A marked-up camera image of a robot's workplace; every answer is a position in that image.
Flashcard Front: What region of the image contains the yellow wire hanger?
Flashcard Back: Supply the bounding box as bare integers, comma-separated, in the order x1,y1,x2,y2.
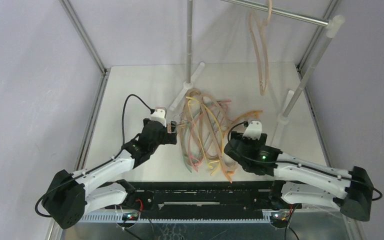
183,95,226,176

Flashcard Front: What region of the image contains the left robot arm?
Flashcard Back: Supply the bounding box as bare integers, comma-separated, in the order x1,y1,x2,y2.
34,118,177,229

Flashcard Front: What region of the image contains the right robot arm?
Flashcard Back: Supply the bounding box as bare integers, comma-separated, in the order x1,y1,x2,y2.
224,131,375,222

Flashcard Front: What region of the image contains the metal clothes rack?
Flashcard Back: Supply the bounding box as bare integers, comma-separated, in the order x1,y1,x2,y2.
168,0,346,147

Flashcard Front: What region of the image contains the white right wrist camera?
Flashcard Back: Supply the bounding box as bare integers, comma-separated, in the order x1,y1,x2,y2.
242,120,262,140

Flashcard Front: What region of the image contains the right black cable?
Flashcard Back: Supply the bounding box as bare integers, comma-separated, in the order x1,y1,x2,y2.
227,121,384,202

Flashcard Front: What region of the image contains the green wire hanger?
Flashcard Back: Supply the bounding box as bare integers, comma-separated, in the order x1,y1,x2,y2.
178,102,223,174

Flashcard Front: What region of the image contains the pink wire hanger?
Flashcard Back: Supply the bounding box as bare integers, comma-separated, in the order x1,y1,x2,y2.
178,95,236,176

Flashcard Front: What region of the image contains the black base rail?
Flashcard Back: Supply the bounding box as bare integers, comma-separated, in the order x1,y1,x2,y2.
131,180,294,222

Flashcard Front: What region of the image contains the aluminium frame left post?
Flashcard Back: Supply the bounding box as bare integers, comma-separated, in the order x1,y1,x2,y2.
58,0,108,75

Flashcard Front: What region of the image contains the aluminium frame post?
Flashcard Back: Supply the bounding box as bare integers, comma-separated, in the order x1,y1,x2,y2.
58,0,108,75
296,0,342,73

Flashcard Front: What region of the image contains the aluminium frame right post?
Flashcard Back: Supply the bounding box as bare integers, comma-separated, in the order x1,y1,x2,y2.
296,0,342,73

